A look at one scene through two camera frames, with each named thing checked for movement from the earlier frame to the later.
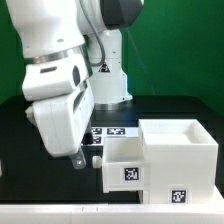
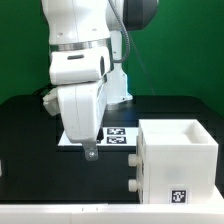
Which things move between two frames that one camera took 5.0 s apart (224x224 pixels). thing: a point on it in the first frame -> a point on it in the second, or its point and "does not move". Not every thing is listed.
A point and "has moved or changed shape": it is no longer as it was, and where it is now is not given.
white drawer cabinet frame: (182, 161) does not move
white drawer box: (123, 164) has moved or changed shape
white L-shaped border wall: (201, 211) does not move
